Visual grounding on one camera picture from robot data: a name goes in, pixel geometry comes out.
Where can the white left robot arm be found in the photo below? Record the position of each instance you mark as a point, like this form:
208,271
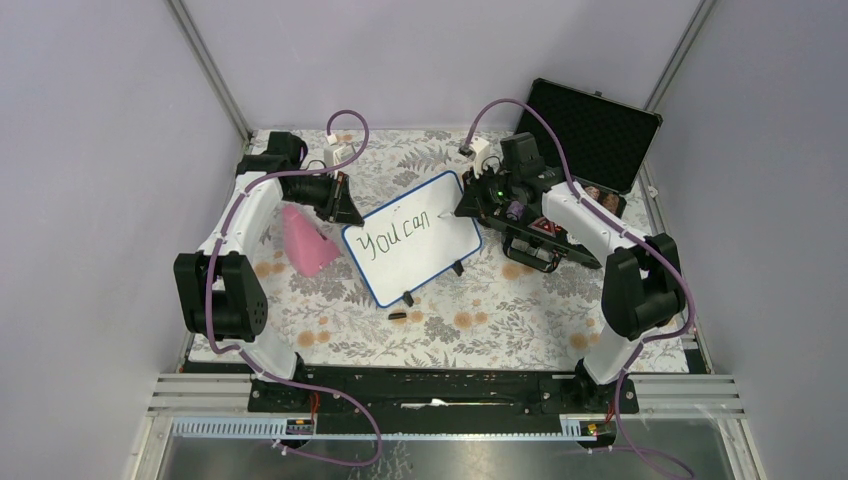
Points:
220,294

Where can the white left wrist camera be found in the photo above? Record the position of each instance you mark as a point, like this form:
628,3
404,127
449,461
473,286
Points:
336,153

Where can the base wiring connector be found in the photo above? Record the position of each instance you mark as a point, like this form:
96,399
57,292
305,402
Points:
602,432
304,427

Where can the triangular black red dealer button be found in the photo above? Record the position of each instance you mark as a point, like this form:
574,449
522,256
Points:
547,227

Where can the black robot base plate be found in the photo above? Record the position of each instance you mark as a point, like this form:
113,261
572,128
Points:
360,400

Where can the left base wiring connector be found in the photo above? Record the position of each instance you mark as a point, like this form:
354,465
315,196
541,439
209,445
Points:
304,427

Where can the blue framed whiteboard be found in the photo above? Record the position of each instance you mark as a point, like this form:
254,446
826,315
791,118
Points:
403,244

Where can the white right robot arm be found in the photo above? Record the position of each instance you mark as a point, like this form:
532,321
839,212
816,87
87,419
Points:
544,215

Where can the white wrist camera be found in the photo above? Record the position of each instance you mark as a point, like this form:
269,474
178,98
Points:
336,153
477,151

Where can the black poker chip case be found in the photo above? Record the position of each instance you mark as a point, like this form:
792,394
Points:
602,143

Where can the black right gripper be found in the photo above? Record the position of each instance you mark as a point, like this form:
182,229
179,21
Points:
473,202

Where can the pink triangular box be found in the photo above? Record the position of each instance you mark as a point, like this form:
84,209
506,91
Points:
307,248

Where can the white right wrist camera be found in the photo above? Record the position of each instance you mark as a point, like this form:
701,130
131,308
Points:
477,151

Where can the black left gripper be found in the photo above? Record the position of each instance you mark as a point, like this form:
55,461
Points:
346,210

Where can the right base wiring connector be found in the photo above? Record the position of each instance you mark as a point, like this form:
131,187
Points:
602,432

